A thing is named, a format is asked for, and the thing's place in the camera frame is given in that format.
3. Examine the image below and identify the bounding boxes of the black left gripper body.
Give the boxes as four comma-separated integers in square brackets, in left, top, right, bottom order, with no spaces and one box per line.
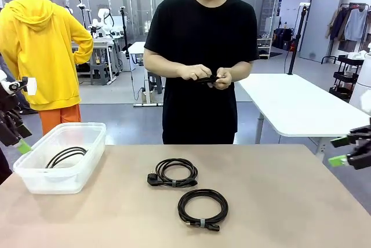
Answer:
[0,87,21,127]

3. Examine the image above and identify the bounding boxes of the thin long black cable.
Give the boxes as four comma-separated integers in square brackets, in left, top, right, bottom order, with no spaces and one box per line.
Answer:
[45,147,89,169]

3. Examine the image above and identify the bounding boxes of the black cable with round plug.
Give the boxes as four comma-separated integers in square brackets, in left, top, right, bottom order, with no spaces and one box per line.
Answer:
[147,158,199,188]

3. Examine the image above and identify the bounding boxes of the black cable grey tie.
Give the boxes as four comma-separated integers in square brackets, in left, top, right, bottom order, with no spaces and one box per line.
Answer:
[198,74,223,87]
[177,188,230,232]

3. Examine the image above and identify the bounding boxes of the person's right forearm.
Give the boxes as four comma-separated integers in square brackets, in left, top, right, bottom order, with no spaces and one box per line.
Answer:
[144,52,183,80]

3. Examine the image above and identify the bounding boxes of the person's left forearm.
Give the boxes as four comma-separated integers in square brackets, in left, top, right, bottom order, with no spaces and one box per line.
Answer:
[228,56,252,83]

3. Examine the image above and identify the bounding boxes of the person's left hand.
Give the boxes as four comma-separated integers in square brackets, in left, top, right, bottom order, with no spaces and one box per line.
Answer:
[214,67,233,90]

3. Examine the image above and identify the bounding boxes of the person's right hand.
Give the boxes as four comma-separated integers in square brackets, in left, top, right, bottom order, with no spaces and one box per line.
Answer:
[176,64,214,81]

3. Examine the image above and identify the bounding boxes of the orange trousers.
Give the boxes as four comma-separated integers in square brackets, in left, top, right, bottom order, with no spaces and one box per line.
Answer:
[39,104,82,136]

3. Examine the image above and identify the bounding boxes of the clear plastic storage bin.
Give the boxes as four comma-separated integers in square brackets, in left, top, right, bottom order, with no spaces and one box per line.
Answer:
[13,122,107,195]

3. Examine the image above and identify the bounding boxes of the yellow hoodie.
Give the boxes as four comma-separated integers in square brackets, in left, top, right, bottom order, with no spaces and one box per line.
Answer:
[0,0,94,112]

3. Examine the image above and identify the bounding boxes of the black trolley cart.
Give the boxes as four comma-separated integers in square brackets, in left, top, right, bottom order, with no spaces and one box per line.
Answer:
[329,53,365,101]

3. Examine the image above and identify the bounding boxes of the white rectangular table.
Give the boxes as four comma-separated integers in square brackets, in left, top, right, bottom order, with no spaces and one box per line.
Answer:
[234,73,371,162]

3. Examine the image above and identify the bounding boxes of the grey plastic stool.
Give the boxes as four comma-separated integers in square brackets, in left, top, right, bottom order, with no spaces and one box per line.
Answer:
[89,62,110,86]

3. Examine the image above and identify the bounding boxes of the white lab workbench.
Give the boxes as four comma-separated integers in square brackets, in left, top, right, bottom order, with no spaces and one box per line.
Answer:
[75,38,118,86]

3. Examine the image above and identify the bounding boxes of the clothes rack with garments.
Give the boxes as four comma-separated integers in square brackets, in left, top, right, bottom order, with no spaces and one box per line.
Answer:
[326,2,371,64]

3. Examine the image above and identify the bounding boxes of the black bags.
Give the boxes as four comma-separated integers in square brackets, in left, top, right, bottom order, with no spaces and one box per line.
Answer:
[273,27,294,51]

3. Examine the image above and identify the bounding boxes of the grey partition panel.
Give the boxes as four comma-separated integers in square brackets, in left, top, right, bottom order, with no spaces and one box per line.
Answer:
[299,0,345,63]

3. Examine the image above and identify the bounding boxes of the white shoe rack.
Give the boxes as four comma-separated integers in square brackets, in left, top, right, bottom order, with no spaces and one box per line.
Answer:
[257,37,273,60]

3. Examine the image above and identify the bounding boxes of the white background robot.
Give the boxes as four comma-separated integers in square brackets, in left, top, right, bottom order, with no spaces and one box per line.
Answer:
[92,7,122,39]

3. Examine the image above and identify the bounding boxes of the white background desk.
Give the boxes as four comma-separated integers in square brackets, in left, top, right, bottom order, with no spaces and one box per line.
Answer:
[127,41,165,107]

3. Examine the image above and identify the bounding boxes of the person's black T-shirt torso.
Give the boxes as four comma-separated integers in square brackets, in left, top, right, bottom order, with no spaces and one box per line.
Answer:
[144,0,260,145]

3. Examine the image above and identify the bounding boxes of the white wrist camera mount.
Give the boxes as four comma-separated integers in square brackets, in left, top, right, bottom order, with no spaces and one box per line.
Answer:
[8,76,38,96]

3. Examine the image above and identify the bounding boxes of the black tripod pole with camera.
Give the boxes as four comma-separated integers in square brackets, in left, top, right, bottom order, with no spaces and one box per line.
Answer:
[285,2,310,75]

